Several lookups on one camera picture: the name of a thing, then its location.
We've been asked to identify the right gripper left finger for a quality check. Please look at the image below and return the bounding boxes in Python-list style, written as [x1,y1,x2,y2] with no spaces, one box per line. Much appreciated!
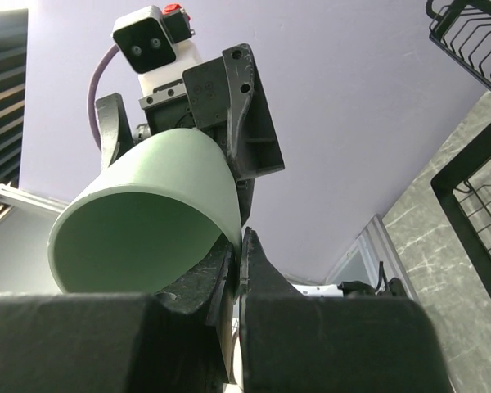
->
[156,241,236,383]

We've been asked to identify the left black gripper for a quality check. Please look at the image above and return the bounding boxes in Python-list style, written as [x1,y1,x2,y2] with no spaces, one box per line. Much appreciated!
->
[94,42,286,181]

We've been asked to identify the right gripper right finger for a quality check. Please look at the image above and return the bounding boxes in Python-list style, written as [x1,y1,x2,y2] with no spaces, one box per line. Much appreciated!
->
[239,227,304,385]

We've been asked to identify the small green plastic cup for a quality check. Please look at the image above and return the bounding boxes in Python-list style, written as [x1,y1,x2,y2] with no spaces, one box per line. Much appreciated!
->
[47,129,241,293]

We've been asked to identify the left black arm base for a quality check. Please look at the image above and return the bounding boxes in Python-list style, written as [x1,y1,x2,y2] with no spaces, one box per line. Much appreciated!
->
[337,261,408,298]

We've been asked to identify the aluminium mounting rail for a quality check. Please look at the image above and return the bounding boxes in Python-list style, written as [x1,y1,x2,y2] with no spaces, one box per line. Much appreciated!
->
[324,215,419,301]

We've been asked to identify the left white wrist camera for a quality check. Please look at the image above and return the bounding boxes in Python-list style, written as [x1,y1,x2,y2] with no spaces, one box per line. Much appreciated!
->
[111,3,202,96]

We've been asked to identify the black wire dish rack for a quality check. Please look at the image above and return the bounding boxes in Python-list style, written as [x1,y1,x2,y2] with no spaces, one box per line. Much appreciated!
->
[426,1,491,300]

